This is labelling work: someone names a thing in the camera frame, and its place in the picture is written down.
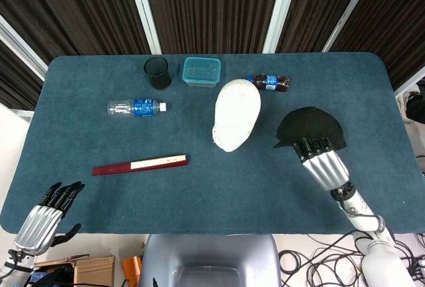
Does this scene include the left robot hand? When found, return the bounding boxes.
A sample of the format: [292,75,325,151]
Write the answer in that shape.
[13,181,85,256]

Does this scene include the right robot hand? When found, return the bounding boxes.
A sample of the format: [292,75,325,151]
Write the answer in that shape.
[294,136,351,191]

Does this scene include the black cap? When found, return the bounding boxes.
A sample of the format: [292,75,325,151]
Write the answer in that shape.
[273,106,347,151]

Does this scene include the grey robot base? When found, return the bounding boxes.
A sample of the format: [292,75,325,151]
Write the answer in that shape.
[138,234,282,287]

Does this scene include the cardboard box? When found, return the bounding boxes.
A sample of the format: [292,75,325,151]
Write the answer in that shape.
[29,254,116,287]

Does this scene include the dark cola bottle blue label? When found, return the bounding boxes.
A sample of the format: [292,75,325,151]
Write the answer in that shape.
[247,73,292,93]

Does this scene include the orange tool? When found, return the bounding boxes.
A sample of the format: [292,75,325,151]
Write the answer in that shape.
[121,255,143,287]

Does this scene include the white sneaker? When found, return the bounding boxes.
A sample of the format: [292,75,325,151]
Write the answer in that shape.
[396,91,425,124]

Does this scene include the white mannequin head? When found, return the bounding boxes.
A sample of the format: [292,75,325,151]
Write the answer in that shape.
[211,78,262,153]

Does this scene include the red and white folded fan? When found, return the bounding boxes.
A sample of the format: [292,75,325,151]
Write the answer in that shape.
[91,154,191,177]

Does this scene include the blue felt table mat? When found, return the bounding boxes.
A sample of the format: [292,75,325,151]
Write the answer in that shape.
[0,51,425,235]

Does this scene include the clear water bottle blue label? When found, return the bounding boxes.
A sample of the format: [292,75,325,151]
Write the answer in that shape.
[107,98,168,118]

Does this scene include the teal plastic food container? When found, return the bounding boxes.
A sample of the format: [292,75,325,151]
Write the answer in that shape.
[181,56,222,88]

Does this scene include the black mesh pen cup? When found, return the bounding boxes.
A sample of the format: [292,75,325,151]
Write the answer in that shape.
[143,56,173,90]

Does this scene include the black cables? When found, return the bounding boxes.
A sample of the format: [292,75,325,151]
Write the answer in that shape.
[278,230,425,287]

